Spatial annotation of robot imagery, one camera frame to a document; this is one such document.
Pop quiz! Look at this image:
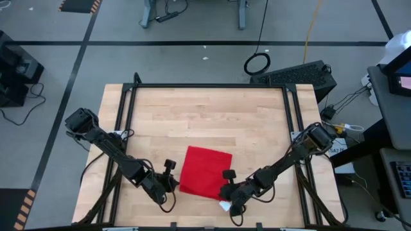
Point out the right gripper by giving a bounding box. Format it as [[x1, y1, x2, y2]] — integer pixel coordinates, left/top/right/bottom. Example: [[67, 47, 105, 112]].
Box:
[[219, 169, 258, 216]]

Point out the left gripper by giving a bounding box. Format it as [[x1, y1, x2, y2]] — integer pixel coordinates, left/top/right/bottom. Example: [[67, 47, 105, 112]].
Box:
[[141, 159, 181, 205]]

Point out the red cloth napkin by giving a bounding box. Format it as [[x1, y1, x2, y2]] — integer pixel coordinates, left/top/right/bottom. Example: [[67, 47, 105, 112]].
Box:
[[179, 145, 233, 202]]

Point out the white paper sheet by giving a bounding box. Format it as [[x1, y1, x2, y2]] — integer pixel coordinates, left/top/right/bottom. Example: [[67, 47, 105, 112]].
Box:
[[326, 137, 356, 175]]

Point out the black power brick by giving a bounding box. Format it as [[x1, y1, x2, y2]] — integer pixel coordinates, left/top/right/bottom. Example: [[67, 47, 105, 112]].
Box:
[[320, 105, 337, 121]]

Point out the black computer tower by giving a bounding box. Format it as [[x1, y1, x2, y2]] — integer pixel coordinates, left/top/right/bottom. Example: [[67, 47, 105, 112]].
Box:
[[249, 60, 338, 104]]

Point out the black desk beam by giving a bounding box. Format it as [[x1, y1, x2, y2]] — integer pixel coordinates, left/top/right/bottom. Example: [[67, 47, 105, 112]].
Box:
[[329, 118, 394, 169]]

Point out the grey keyboard desk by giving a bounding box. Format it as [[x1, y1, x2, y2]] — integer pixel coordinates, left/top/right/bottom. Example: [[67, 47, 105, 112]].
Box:
[[380, 148, 411, 225]]

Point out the black orange hazard mat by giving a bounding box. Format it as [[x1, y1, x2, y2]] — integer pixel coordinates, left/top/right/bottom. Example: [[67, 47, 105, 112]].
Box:
[[0, 188, 37, 231], [57, 0, 103, 14]]

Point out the black power strip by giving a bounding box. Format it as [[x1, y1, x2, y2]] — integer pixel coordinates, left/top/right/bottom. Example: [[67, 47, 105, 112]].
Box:
[[155, 11, 180, 24]]

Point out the grey desk leg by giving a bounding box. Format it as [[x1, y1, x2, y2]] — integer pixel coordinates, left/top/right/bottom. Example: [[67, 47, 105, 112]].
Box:
[[237, 0, 249, 31], [140, 0, 155, 29]]

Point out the black keyboard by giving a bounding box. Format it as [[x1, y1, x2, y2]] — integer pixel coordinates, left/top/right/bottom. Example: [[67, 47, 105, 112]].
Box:
[[390, 160, 411, 199]]

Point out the grey desk top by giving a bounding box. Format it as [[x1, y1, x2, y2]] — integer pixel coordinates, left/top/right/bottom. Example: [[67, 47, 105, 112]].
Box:
[[367, 65, 411, 151]]

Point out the black equipment case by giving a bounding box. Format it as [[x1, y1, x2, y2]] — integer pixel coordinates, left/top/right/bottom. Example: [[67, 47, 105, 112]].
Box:
[[0, 30, 45, 108]]

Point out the black laptop computer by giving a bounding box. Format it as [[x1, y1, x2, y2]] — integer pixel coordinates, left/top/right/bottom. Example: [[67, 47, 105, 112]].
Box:
[[381, 46, 411, 98]]

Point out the white plastic bag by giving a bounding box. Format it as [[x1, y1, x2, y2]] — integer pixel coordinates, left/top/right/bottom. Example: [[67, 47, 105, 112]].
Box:
[[383, 30, 411, 65]]

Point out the black metal table frame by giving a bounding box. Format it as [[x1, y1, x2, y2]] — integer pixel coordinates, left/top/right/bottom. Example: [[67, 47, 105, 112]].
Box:
[[76, 72, 349, 231]]

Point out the black hanging cable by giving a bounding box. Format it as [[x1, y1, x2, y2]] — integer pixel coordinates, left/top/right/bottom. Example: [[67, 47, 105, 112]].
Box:
[[243, 0, 272, 76]]

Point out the black floor cable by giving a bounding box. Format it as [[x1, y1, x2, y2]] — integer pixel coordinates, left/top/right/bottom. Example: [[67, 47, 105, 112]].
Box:
[[0, 82, 47, 126]]

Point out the long yellow cable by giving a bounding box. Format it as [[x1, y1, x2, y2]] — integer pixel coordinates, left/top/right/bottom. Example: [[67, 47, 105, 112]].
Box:
[[302, 0, 323, 64]]

